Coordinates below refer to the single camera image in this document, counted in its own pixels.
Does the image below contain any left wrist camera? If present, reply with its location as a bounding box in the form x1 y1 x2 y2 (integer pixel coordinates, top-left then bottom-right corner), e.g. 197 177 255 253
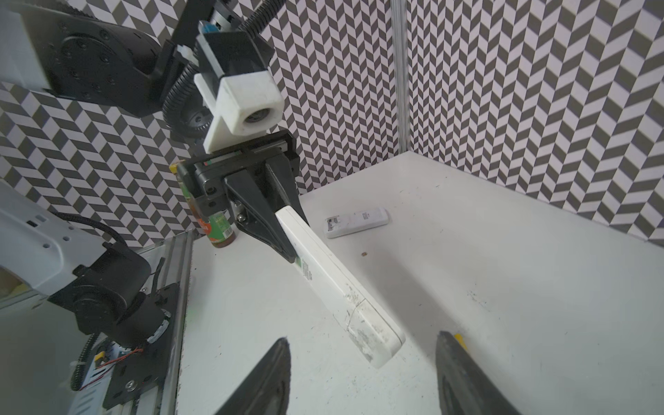
195 24 285 154

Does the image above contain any white remote control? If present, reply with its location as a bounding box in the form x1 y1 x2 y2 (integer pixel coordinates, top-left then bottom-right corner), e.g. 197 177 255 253
276 206 406 368
324 207 389 239

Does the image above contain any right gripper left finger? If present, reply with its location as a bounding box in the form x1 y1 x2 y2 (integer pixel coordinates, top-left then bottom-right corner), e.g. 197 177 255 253
215 337 292 415

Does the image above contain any small battery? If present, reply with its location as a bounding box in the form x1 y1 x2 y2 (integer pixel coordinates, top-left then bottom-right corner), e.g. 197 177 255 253
453 333 468 351

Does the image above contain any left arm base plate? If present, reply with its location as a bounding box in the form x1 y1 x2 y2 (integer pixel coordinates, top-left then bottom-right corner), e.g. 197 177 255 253
102 283 180 410

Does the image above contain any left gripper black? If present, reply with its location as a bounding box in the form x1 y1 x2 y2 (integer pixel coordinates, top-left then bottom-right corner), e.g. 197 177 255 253
178 131 309 264

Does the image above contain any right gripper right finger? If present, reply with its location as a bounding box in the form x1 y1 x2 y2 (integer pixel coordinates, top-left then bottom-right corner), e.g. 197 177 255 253
436 331 520 415

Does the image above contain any red jar yellow lid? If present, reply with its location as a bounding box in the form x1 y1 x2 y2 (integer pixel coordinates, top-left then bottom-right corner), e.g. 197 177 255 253
169 160 236 248

